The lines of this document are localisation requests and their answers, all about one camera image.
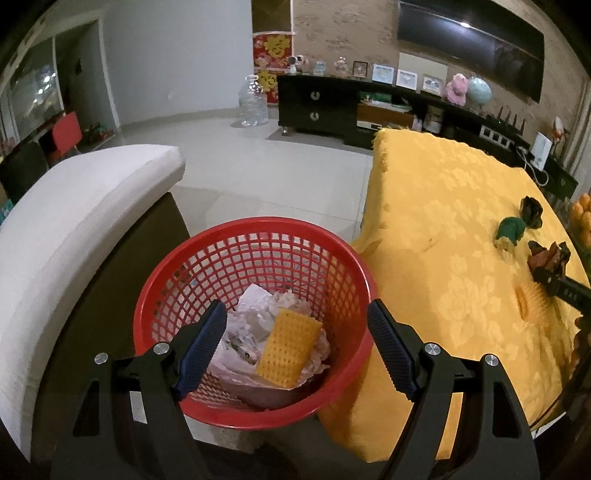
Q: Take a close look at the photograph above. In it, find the small dark crumpled wrapper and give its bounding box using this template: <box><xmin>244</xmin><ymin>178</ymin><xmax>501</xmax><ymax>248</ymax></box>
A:
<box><xmin>520</xmin><ymin>196</ymin><xmax>543</xmax><ymax>228</ymax></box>

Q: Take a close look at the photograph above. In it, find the white cushioned sofa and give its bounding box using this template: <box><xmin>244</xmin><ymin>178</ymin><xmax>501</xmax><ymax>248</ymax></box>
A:
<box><xmin>0</xmin><ymin>144</ymin><xmax>190</xmax><ymax>462</ymax></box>

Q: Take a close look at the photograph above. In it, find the green crumpled packet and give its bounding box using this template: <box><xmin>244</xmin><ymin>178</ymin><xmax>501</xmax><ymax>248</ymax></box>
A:
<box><xmin>495</xmin><ymin>217</ymin><xmax>528</xmax><ymax>251</ymax></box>

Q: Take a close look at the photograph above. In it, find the wooden and white media player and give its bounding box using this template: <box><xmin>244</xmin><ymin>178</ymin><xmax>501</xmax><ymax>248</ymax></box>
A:
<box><xmin>356</xmin><ymin>102</ymin><xmax>414</xmax><ymax>130</ymax></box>

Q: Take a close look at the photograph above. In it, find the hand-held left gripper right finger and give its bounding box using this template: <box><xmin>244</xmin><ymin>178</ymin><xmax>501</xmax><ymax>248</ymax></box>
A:
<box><xmin>367</xmin><ymin>298</ymin><xmax>541</xmax><ymax>480</ymax></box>

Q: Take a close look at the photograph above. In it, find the yellow foam mesh sheet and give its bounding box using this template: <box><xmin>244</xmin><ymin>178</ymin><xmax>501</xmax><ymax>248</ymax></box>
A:
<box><xmin>255</xmin><ymin>308</ymin><xmax>324</xmax><ymax>389</ymax></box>

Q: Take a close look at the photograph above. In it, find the red chair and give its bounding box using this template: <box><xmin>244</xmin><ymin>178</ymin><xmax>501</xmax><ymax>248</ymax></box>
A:
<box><xmin>52</xmin><ymin>112</ymin><xmax>84</xmax><ymax>153</ymax></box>

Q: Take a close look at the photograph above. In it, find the yellow foam fruit sleeve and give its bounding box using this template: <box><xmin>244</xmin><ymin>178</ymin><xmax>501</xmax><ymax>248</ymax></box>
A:
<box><xmin>516</xmin><ymin>282</ymin><xmax>561</xmax><ymax>323</ymax></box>

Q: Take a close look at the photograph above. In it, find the white blank board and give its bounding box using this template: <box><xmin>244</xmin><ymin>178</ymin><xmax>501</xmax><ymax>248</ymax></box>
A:
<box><xmin>398</xmin><ymin>52</ymin><xmax>448</xmax><ymax>84</ymax></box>

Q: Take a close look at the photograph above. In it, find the pale blue globe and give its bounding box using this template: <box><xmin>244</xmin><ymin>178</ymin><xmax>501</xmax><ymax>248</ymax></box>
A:
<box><xmin>467</xmin><ymin>76</ymin><xmax>491</xmax><ymax>108</ymax></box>

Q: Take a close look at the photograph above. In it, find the red and gold wall poster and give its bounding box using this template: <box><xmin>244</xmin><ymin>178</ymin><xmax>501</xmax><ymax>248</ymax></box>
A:
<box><xmin>252</xmin><ymin>31</ymin><xmax>293</xmax><ymax>104</ymax></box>

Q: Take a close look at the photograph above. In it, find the brown wrapper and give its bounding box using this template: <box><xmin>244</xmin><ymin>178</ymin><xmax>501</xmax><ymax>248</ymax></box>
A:
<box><xmin>526</xmin><ymin>240</ymin><xmax>571</xmax><ymax>278</ymax></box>

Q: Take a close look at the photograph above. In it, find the pile of oranges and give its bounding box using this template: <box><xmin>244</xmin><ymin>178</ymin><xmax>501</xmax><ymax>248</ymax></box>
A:
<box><xmin>570</xmin><ymin>193</ymin><xmax>591</xmax><ymax>245</ymax></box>

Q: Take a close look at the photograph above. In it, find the crumpled white paper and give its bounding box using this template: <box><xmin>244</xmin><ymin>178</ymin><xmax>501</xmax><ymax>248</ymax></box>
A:
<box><xmin>217</xmin><ymin>284</ymin><xmax>278</xmax><ymax>370</ymax></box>

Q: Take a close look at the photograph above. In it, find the black router with antennas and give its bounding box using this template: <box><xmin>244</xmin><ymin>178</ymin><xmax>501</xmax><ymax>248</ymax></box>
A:
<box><xmin>482</xmin><ymin>107</ymin><xmax>527</xmax><ymax>137</ymax></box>

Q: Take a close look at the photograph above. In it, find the pink plush toy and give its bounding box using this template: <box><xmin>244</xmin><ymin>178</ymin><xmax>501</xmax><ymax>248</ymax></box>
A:
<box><xmin>444</xmin><ymin>73</ymin><xmax>471</xmax><ymax>103</ymax></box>

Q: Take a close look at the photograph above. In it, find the black television cabinet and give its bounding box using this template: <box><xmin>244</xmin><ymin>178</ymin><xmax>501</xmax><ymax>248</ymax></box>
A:
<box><xmin>277</xmin><ymin>74</ymin><xmax>578</xmax><ymax>199</ymax></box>

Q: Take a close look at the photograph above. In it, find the white modem box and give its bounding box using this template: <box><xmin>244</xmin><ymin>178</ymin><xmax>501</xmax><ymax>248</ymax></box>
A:
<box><xmin>531</xmin><ymin>131</ymin><xmax>552</xmax><ymax>169</ymax></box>

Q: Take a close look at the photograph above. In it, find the black chair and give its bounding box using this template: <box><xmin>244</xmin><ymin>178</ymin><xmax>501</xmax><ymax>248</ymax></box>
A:
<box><xmin>0</xmin><ymin>142</ymin><xmax>49</xmax><ymax>190</ymax></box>

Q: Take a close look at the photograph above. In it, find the green flat box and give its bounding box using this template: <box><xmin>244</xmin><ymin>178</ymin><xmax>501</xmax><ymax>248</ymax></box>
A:
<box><xmin>362</xmin><ymin>91</ymin><xmax>411</xmax><ymax>110</ymax></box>

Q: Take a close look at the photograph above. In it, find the crumpled beige tissue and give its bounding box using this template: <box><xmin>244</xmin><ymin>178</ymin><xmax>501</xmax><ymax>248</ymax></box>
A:
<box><xmin>270</xmin><ymin>290</ymin><xmax>332</xmax><ymax>384</ymax></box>

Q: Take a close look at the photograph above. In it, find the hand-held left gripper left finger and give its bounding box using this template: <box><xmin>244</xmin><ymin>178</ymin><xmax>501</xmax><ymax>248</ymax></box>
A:
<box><xmin>51</xmin><ymin>299</ymin><xmax>228</xmax><ymax>480</ymax></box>

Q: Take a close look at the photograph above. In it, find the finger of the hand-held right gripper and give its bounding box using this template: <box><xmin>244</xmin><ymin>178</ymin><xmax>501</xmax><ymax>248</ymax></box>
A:
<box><xmin>531</xmin><ymin>270</ymin><xmax>591</xmax><ymax>311</ymax></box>

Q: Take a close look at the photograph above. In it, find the red plastic mesh basket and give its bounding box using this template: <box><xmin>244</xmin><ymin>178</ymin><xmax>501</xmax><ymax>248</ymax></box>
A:
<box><xmin>133</xmin><ymin>218</ymin><xmax>380</xmax><ymax>431</ymax></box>

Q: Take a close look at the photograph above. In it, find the white cable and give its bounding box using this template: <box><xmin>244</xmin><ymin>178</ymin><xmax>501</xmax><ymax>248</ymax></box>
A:
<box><xmin>517</xmin><ymin>145</ymin><xmax>550</xmax><ymax>186</ymax></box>

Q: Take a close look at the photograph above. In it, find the black flat television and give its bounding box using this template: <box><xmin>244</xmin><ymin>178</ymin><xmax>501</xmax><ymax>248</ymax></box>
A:
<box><xmin>397</xmin><ymin>0</ymin><xmax>544</xmax><ymax>103</ymax></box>

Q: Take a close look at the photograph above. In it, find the yellow floral tablecloth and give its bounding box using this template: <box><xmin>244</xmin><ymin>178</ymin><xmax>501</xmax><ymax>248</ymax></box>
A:
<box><xmin>318</xmin><ymin>128</ymin><xmax>591</xmax><ymax>462</ymax></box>

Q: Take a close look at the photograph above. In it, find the glass window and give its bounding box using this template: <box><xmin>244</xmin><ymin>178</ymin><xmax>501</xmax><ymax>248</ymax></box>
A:
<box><xmin>9</xmin><ymin>37</ymin><xmax>63</xmax><ymax>134</ymax></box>

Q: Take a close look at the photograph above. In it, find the large clear water bottle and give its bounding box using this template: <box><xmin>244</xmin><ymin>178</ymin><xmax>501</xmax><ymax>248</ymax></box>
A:
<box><xmin>236</xmin><ymin>74</ymin><xmax>269</xmax><ymax>127</ymax></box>

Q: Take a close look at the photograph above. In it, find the white switch panel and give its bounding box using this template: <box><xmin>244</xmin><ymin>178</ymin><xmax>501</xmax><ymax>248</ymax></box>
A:
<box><xmin>479</xmin><ymin>124</ymin><xmax>514</xmax><ymax>147</ymax></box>

